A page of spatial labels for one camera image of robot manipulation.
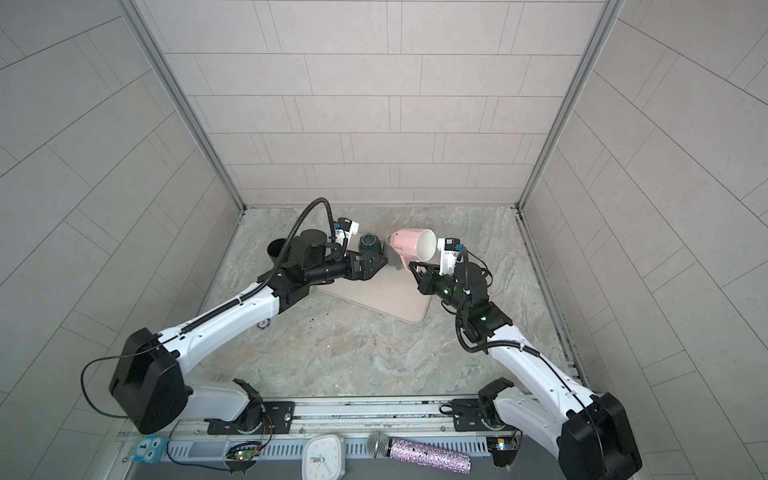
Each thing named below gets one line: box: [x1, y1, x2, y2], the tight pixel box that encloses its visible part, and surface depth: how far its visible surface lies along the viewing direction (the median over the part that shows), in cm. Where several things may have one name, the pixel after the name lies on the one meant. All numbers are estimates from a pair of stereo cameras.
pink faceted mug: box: [386, 228, 437, 272], surface depth 76 cm
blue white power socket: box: [132, 434, 165, 464], surface depth 67 cm
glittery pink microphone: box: [366, 432, 472, 475], surface depth 65 cm
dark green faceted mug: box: [360, 232, 383, 255], surface depth 96 cm
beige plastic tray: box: [316, 264, 431, 324], surface depth 91 cm
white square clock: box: [302, 434, 345, 480], surface depth 64 cm
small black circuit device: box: [486, 436, 519, 467], surface depth 70 cm
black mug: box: [267, 238, 292, 265], surface depth 96 cm
